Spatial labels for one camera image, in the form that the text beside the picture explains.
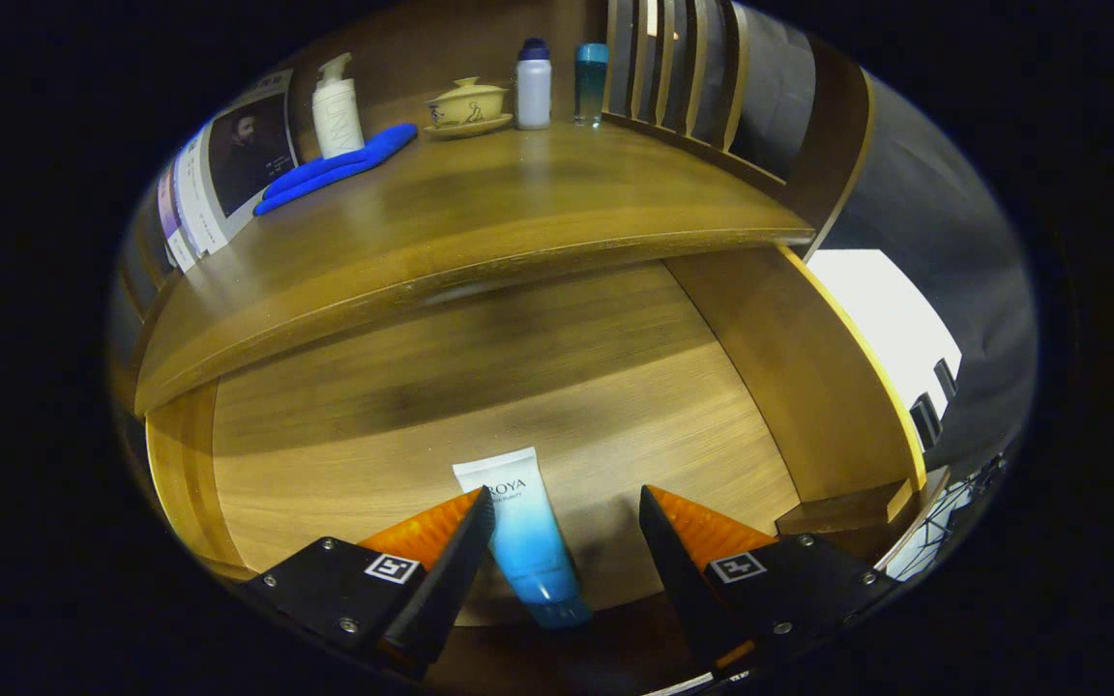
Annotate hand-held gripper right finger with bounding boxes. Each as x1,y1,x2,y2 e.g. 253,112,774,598
640,485,901,678

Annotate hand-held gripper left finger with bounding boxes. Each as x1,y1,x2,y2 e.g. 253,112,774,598
243,488,497,678

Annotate blue and white tube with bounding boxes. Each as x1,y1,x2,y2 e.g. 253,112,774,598
453,447,595,629

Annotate wooden drawer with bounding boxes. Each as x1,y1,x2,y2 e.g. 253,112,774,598
144,244,950,695

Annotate grey filing cabinet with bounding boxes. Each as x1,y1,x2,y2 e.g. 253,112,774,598
806,248,964,455

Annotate wooden countertop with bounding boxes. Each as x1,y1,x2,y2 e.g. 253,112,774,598
132,121,817,417

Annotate wooden cabinet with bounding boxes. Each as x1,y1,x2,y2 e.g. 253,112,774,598
107,0,877,421

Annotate folded blue cloth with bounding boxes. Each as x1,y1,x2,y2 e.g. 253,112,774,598
253,123,419,217

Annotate black backdrop cloth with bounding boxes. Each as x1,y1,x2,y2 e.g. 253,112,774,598
741,10,1039,475

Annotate thin white book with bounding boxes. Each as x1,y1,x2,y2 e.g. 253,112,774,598
165,159,198,274

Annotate purple book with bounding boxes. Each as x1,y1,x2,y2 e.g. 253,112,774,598
153,166,179,267

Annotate thick white portrait book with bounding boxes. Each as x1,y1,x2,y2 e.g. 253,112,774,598
175,68,302,257

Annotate yellow lidded tea cup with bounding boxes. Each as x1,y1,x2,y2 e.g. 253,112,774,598
425,76,514,139

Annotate white pump bottle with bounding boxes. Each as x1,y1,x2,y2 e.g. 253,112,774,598
311,52,366,160

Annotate white bottle with blue cap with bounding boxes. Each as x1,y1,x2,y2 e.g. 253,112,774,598
515,38,553,131

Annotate teal glass bottle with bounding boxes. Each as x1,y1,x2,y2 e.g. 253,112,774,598
574,43,609,128

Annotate black floor cables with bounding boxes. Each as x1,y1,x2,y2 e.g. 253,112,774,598
891,454,1008,581

